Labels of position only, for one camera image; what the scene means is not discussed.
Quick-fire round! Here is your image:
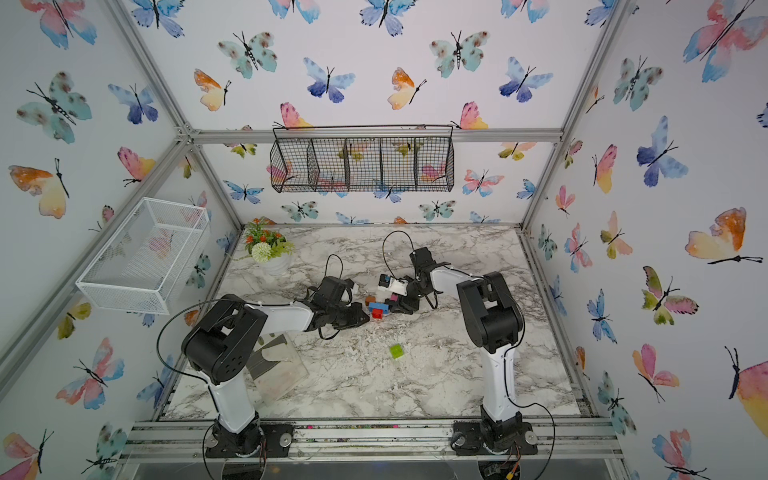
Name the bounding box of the flower plant white pot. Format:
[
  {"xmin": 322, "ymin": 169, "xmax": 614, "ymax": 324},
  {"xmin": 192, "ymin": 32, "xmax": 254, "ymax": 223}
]
[{"xmin": 231, "ymin": 218, "xmax": 295, "ymax": 277}]

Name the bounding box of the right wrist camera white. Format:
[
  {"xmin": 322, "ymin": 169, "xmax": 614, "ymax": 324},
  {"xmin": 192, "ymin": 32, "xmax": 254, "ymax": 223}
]
[{"xmin": 376, "ymin": 274, "xmax": 408, "ymax": 302}]

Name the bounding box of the aluminium front rail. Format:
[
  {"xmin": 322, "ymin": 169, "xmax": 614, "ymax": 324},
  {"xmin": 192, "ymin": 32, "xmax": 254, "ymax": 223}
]
[{"xmin": 116, "ymin": 417, "xmax": 625, "ymax": 464}]

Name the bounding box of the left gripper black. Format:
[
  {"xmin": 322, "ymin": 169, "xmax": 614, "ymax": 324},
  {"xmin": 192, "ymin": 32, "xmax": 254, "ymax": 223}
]
[{"xmin": 328, "ymin": 303, "xmax": 373, "ymax": 329}]

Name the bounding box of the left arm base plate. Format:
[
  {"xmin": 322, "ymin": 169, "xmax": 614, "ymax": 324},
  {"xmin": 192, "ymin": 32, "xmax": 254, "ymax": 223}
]
[{"xmin": 204, "ymin": 421, "xmax": 294, "ymax": 459}]

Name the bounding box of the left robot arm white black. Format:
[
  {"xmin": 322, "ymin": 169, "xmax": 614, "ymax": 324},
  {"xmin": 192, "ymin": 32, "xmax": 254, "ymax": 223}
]
[{"xmin": 180, "ymin": 276, "xmax": 369, "ymax": 458}]

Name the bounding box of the white mesh basket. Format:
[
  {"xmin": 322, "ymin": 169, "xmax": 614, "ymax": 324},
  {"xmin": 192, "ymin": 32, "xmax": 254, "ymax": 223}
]
[{"xmin": 76, "ymin": 197, "xmax": 210, "ymax": 315}]

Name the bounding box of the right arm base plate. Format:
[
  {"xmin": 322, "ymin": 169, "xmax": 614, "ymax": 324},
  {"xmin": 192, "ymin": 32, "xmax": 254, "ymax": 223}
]
[{"xmin": 449, "ymin": 419, "xmax": 538, "ymax": 457}]

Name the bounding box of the blue lego brick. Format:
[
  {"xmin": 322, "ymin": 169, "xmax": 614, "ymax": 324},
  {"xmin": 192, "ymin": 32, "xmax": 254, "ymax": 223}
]
[{"xmin": 368, "ymin": 302, "xmax": 389, "ymax": 315}]

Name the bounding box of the green lego brick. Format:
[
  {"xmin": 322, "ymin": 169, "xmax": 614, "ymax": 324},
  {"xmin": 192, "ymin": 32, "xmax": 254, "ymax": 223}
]
[{"xmin": 389, "ymin": 344, "xmax": 405, "ymax": 359}]

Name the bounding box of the black wire basket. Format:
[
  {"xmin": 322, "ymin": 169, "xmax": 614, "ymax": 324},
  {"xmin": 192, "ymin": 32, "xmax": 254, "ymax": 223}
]
[{"xmin": 267, "ymin": 124, "xmax": 455, "ymax": 194}]

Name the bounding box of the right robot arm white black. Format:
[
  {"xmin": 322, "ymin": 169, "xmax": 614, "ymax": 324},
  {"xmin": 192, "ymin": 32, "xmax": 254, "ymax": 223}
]
[{"xmin": 407, "ymin": 247, "xmax": 538, "ymax": 455}]

